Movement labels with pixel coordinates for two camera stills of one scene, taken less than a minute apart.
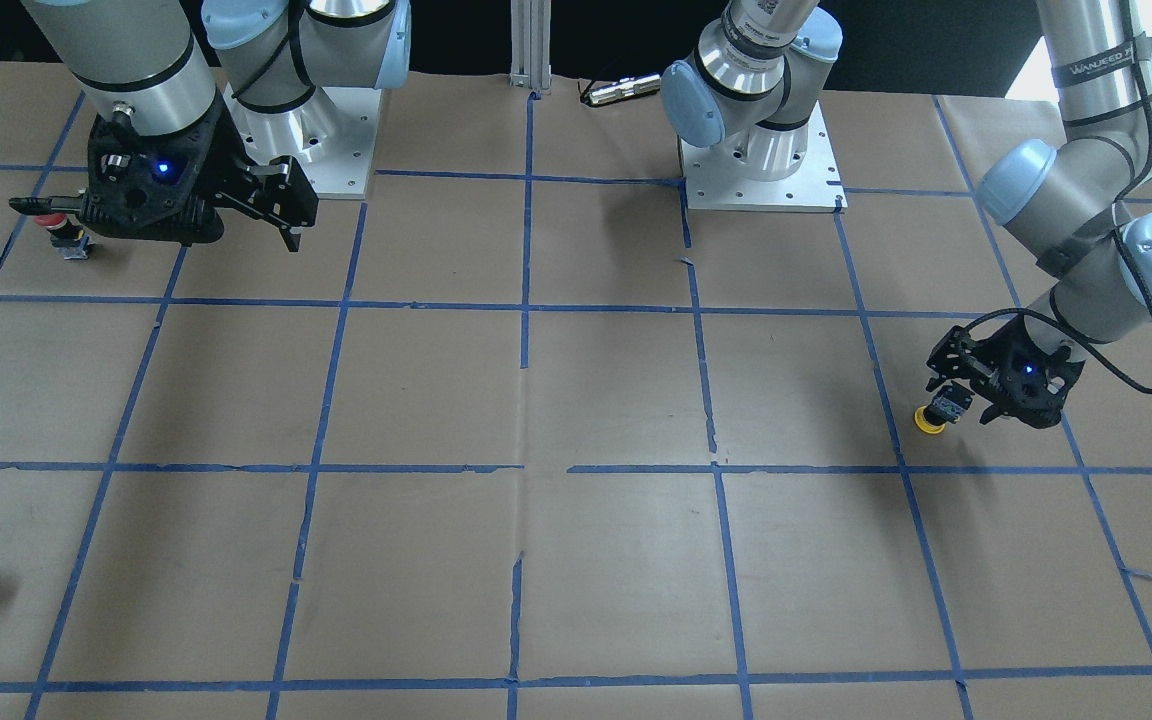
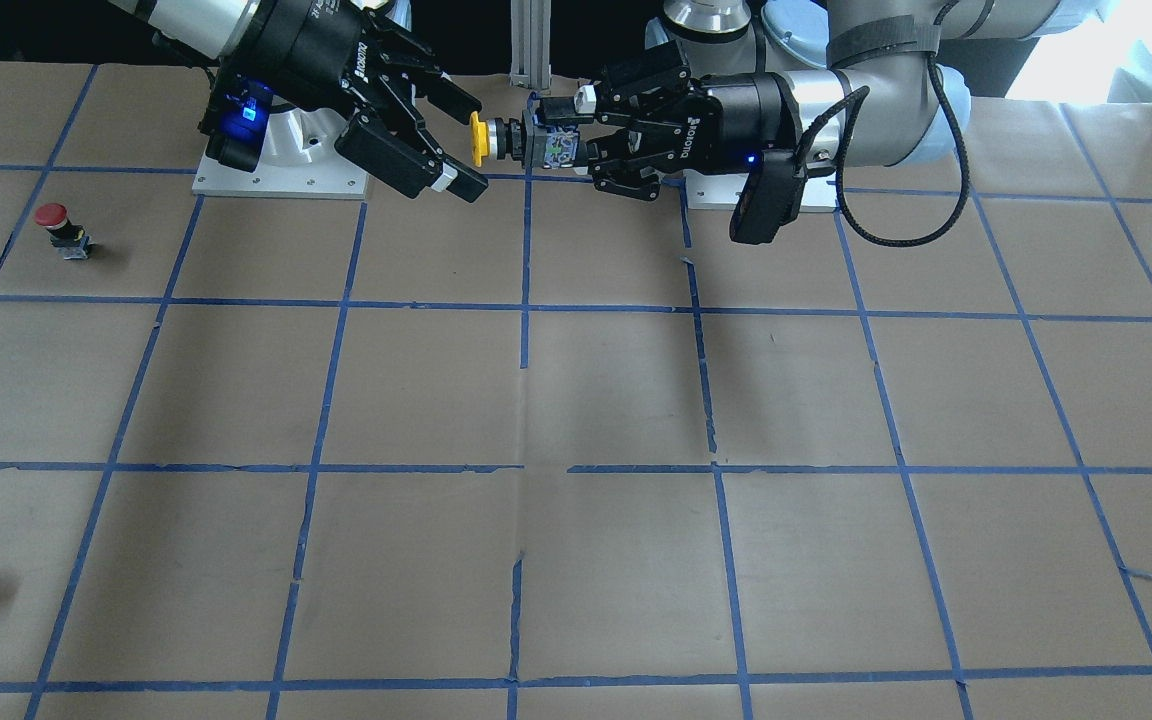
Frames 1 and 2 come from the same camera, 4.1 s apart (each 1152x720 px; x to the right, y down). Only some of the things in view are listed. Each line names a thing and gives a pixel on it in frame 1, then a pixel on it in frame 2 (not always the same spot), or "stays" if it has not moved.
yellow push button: x=928 y=427 → x=526 y=139
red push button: x=70 y=240 stays
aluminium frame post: x=530 y=44 stays
